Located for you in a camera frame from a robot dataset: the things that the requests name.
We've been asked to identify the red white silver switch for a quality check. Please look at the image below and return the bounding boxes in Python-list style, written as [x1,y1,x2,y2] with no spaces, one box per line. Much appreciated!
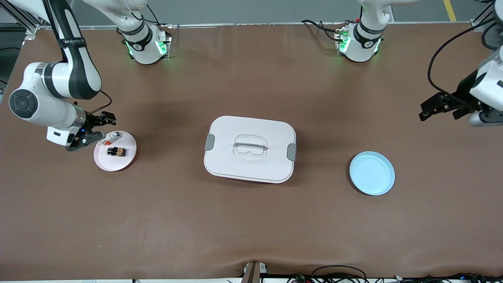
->
[98,132,123,147]

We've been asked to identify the pink round plate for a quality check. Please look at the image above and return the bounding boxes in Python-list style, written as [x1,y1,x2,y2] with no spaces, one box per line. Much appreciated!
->
[94,130,138,172]

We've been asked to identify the white lidded box grey clips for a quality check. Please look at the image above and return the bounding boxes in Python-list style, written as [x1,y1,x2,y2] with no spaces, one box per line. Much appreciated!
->
[204,116,297,184]

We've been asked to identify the brown and grey bracket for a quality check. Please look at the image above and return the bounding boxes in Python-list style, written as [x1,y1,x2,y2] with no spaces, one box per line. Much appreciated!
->
[240,261,268,283]

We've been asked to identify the brown table mat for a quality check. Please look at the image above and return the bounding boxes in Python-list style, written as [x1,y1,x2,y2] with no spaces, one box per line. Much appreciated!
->
[0,23,503,280]

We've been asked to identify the silver table edge rail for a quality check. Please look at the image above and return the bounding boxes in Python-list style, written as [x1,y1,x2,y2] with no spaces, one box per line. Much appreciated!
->
[37,22,478,29]

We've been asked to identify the light blue round plate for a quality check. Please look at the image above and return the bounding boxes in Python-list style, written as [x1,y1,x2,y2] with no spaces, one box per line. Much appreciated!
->
[349,151,395,196]

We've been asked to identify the black cable bundle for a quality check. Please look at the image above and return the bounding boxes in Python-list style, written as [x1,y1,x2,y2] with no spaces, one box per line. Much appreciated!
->
[287,265,503,283]

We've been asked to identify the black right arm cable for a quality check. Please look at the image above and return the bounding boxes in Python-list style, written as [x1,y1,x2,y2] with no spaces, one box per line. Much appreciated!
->
[84,90,113,115]

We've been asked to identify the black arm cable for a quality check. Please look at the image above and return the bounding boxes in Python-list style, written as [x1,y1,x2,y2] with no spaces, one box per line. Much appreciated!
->
[428,18,503,103]
[84,90,113,115]

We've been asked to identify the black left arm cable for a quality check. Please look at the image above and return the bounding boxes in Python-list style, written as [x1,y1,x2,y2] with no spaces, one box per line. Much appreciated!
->
[428,18,503,103]

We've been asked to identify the aluminium frame post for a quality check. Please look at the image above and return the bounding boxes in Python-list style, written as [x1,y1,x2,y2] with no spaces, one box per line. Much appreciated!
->
[0,0,53,36]
[472,0,499,32]

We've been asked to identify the black base cable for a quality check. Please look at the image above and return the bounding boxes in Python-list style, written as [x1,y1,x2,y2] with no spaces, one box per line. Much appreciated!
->
[302,19,342,42]

